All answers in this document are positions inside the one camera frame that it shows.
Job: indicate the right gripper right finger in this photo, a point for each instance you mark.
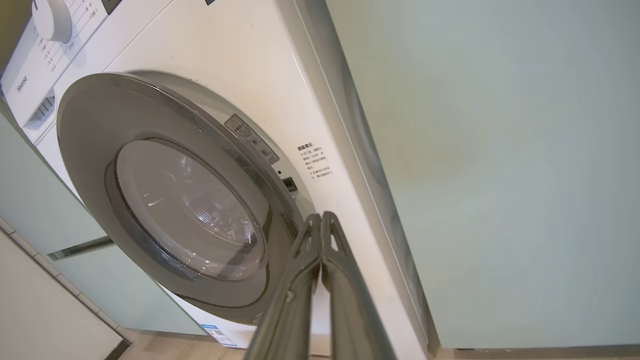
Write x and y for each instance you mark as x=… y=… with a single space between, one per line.
x=352 y=310

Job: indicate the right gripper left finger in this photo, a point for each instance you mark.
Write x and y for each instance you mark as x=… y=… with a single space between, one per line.
x=290 y=310

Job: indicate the grey warning sticker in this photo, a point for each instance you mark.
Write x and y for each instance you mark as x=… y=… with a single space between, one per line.
x=251 y=139

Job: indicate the round dark washer door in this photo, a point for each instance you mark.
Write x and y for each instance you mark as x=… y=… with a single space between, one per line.
x=100 y=150

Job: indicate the black door latch slot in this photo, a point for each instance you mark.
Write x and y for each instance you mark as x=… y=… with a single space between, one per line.
x=290 y=184

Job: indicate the white washer control dial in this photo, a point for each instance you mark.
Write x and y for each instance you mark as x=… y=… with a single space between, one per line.
x=52 y=17

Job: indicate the white front-load washing machine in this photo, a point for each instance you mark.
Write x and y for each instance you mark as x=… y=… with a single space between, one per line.
x=200 y=40

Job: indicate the blue energy label sticker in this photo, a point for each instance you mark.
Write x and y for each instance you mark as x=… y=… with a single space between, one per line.
x=219 y=336

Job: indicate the white detergent drawer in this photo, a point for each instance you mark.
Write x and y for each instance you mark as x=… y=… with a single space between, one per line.
x=30 y=85

